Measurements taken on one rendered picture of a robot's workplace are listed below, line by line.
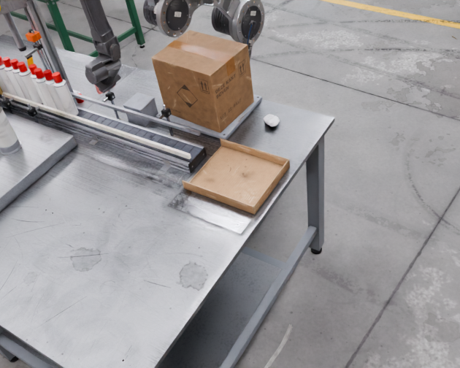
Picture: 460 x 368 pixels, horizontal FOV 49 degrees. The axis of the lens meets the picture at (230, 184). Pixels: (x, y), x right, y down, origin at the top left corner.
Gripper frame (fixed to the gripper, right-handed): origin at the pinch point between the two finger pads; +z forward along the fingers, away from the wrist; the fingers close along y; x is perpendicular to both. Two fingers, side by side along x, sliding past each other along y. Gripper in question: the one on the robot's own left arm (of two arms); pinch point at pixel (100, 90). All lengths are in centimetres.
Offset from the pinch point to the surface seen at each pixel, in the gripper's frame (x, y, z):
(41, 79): -24.5, 1.6, 23.3
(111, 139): 14.7, 4.2, 14.2
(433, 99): 129, -193, 24
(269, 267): 103, -10, 24
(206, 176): 52, 3, -13
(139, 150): 26.1, 3.5, 5.9
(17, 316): 40, 79, 1
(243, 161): 58, -10, -18
